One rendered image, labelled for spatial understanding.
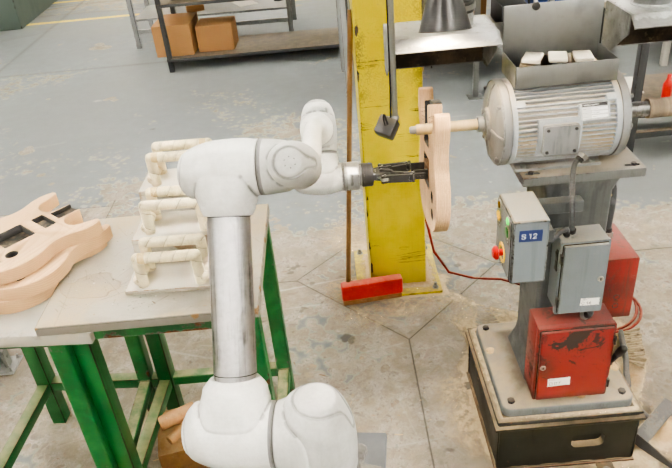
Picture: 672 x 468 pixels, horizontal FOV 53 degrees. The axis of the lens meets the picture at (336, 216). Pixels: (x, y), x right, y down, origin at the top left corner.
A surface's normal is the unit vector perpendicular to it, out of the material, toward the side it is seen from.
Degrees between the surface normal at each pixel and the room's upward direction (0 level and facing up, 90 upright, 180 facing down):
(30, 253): 0
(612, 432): 90
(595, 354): 90
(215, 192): 64
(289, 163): 59
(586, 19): 90
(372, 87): 90
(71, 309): 0
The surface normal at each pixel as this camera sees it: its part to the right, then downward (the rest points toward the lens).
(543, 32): 0.04, 0.51
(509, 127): 0.01, 0.29
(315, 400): 0.02, -0.85
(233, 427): -0.07, -0.06
